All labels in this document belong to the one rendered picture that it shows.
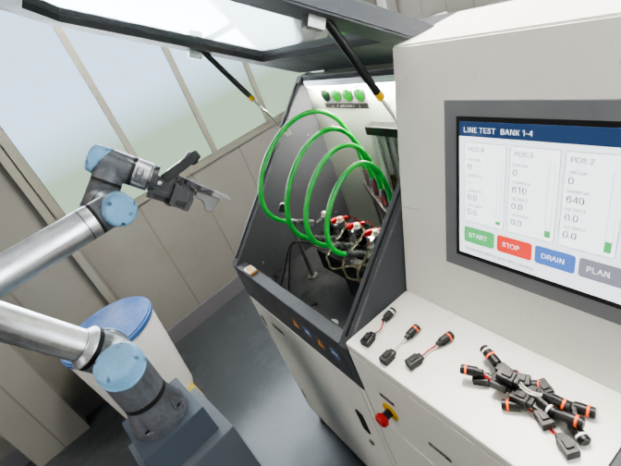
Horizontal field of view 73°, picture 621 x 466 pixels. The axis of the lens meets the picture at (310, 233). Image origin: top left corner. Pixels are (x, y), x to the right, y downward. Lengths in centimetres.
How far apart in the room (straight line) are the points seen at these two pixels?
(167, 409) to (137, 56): 207
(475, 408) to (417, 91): 62
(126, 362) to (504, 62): 101
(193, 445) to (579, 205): 105
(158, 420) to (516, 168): 100
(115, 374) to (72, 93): 183
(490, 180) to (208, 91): 232
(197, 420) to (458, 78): 102
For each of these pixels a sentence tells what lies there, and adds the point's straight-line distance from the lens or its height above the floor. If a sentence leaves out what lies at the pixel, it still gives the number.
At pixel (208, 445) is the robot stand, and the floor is 80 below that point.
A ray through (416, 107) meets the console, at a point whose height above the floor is 143.
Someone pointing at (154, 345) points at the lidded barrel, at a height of 43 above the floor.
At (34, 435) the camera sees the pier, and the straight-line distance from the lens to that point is 298.
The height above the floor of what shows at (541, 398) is 101.
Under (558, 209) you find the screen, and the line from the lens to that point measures 80.
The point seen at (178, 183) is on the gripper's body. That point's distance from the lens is 116.
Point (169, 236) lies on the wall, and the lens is 289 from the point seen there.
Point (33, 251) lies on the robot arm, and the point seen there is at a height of 146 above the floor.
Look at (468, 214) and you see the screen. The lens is 90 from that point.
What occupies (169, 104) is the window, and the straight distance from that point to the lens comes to 281.
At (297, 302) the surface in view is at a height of 95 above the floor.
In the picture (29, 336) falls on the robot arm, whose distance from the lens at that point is 120.
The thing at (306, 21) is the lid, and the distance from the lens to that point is 86.
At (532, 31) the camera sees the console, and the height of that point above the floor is 154.
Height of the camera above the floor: 171
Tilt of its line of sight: 29 degrees down
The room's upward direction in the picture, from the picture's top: 22 degrees counter-clockwise
